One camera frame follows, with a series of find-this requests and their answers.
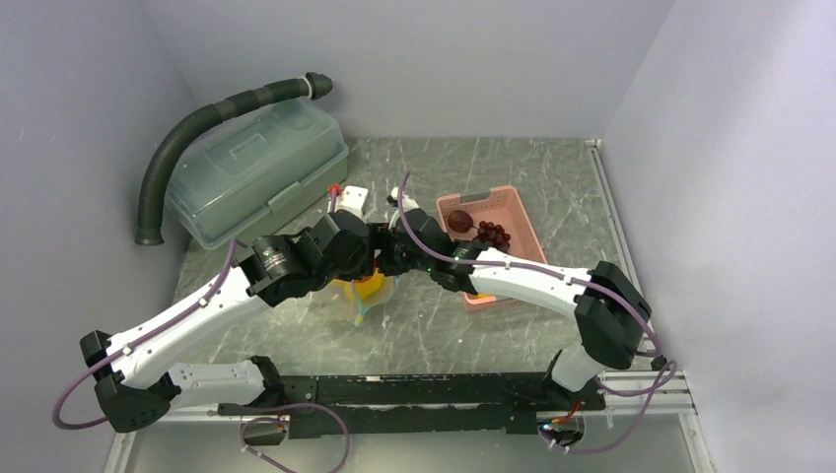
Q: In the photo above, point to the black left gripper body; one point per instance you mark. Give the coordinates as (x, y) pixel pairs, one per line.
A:
(350, 270)

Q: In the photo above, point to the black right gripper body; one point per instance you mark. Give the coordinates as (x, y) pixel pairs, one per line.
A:
(395, 256)

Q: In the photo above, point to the yellow mango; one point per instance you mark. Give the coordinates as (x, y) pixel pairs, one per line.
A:
(361, 289)

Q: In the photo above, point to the clear zip top bag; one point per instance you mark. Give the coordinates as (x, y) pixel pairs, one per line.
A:
(356, 311)

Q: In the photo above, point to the pink plastic basket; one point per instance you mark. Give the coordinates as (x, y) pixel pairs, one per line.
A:
(501, 205)

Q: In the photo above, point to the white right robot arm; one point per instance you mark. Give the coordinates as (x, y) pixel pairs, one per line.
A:
(611, 314)

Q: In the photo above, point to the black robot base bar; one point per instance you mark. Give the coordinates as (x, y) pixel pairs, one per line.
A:
(512, 402)

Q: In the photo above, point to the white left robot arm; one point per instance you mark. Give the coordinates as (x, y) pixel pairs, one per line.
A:
(139, 373)

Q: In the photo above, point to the dark red round fruit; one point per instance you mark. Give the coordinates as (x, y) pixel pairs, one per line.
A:
(459, 221)

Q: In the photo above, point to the dark red grape bunch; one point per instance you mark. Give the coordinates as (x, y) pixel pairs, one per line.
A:
(494, 235)

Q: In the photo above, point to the translucent green storage box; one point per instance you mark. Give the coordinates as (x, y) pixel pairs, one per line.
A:
(255, 179)

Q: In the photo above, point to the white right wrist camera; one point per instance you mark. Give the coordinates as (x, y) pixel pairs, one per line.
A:
(399, 201)

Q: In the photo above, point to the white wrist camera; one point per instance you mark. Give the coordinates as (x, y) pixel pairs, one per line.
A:
(399, 201)
(352, 199)

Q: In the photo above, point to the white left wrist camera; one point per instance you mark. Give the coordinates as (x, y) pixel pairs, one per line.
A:
(352, 199)

